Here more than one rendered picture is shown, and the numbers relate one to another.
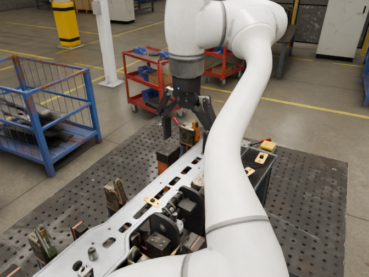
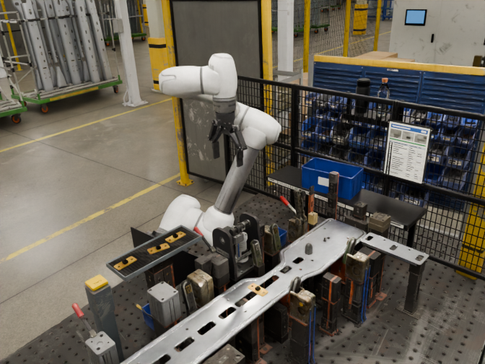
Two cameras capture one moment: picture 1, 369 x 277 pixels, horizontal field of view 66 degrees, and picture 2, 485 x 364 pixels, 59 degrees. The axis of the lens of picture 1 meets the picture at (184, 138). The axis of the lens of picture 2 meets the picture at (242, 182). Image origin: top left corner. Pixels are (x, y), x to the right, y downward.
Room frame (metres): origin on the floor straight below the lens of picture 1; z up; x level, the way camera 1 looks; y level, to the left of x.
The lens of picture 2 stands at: (2.28, 0.37, 2.12)
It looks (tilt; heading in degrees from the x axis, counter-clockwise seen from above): 25 degrees down; 192
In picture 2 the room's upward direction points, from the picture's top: 2 degrees counter-clockwise
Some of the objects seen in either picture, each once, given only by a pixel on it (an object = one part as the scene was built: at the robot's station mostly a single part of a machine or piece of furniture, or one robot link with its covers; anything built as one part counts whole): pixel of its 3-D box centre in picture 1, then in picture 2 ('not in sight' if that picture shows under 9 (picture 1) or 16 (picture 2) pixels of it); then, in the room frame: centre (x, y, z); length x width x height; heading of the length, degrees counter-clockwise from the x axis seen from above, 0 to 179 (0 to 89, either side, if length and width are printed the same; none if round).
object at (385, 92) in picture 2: not in sight; (382, 97); (-0.04, 0.67, 1.53); 0.06 x 0.06 x 0.20
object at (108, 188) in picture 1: (118, 214); (301, 327); (0.99, 0.32, 0.87); 0.12 x 0.09 x 0.35; 56
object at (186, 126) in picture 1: (188, 150); not in sight; (1.54, -0.03, 0.88); 0.15 x 0.11 x 0.36; 56
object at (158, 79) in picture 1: (156, 84); not in sight; (3.76, 0.39, 0.49); 0.81 x 0.47 x 0.97; 47
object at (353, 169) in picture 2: not in sight; (331, 177); (0.05, 0.43, 1.10); 0.30 x 0.17 x 0.13; 64
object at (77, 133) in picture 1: (31, 111); not in sight; (2.94, 1.74, 0.47); 1.20 x 0.80 x 0.95; 64
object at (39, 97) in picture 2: not in sight; (62, 55); (-5.56, -4.73, 0.88); 1.91 x 1.01 x 1.76; 155
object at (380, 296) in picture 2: not in sight; (377, 269); (0.54, 0.65, 0.84); 0.11 x 0.06 x 0.29; 56
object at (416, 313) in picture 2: not in sight; (413, 286); (0.64, 0.80, 0.84); 0.11 x 0.06 x 0.29; 56
